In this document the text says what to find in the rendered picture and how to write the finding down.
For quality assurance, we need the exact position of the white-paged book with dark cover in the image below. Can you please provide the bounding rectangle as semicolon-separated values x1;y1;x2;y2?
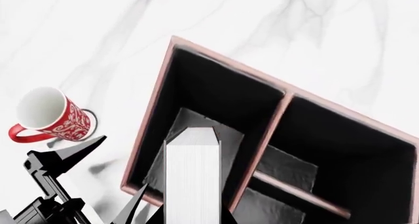
163;126;223;224

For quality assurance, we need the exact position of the pink caddy with black compartments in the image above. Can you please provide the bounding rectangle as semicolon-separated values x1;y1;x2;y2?
120;35;419;224

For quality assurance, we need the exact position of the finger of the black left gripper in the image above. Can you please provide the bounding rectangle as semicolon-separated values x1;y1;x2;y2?
110;183;149;224
27;134;108;179

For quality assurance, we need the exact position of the red patterned ceramic mug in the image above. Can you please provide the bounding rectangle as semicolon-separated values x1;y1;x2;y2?
8;86;98;144

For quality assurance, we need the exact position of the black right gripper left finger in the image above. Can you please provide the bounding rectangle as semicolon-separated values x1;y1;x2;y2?
147;204;167;224

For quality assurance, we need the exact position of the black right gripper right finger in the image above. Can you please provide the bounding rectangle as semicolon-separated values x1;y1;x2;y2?
221;203;239;224

